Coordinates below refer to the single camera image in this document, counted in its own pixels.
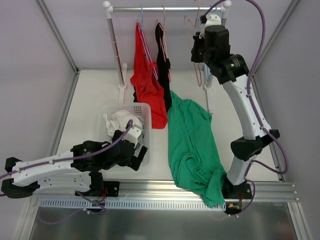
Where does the light blue hanger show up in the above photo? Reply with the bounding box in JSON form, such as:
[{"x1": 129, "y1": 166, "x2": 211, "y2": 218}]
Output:
[{"x1": 203, "y1": 64, "x2": 212, "y2": 83}]

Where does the white tank top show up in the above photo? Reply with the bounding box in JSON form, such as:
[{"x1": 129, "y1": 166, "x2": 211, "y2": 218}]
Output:
[{"x1": 102, "y1": 109, "x2": 143, "y2": 137}]

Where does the black tank top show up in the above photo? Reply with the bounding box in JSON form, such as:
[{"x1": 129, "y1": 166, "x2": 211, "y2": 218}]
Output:
[{"x1": 132, "y1": 22, "x2": 173, "y2": 113}]

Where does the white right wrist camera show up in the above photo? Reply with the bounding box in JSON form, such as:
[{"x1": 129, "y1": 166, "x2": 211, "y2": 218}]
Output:
[{"x1": 200, "y1": 14, "x2": 222, "y2": 35}]

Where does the red tank top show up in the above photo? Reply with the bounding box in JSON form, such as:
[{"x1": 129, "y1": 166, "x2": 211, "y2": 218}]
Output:
[{"x1": 128, "y1": 21, "x2": 168, "y2": 130}]

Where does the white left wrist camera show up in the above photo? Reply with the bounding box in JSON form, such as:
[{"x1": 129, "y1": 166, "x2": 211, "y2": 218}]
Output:
[{"x1": 123, "y1": 124, "x2": 143, "y2": 147}]

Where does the pink hanger of green top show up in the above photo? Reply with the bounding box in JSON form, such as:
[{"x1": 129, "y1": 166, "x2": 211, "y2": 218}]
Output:
[{"x1": 183, "y1": 0, "x2": 204, "y2": 88}]

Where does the pink hanger of black top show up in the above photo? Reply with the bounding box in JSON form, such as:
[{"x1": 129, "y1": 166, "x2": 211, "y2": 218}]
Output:
[{"x1": 156, "y1": 5, "x2": 172, "y2": 82}]

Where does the white slotted cable duct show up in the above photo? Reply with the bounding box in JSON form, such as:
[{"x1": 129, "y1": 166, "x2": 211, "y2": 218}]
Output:
[{"x1": 39, "y1": 198, "x2": 226, "y2": 212}]

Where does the white clothes rack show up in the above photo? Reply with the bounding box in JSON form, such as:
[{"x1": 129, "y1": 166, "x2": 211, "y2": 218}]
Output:
[{"x1": 103, "y1": 0, "x2": 232, "y2": 104}]

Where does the blue hanger of red top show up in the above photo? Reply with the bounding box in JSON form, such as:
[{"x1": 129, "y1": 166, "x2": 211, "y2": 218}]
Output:
[{"x1": 131, "y1": 6, "x2": 159, "y2": 83}]

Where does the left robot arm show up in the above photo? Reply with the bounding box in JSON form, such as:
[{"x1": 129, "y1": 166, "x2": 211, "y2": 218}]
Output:
[{"x1": 0, "y1": 138, "x2": 149, "y2": 199}]

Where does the aluminium mounting rail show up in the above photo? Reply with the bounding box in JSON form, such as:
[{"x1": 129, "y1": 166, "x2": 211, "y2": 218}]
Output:
[{"x1": 28, "y1": 178, "x2": 301, "y2": 201}]

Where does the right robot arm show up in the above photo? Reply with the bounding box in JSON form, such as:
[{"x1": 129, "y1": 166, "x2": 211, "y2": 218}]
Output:
[{"x1": 191, "y1": 25, "x2": 280, "y2": 199}]

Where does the green tank top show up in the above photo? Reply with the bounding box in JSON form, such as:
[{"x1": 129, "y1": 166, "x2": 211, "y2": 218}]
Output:
[{"x1": 167, "y1": 91, "x2": 226, "y2": 208}]

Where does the white plastic basket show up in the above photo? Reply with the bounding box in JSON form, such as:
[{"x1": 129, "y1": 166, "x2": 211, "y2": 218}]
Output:
[{"x1": 94, "y1": 102, "x2": 153, "y2": 172}]

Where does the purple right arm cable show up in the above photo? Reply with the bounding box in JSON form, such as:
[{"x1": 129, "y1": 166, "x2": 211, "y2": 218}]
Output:
[{"x1": 204, "y1": 0, "x2": 289, "y2": 221}]

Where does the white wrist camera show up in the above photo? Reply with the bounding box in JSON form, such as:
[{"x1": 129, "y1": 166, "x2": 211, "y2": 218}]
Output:
[
  {"x1": 200, "y1": 14, "x2": 222, "y2": 35},
  {"x1": 123, "y1": 124, "x2": 143, "y2": 147}
]

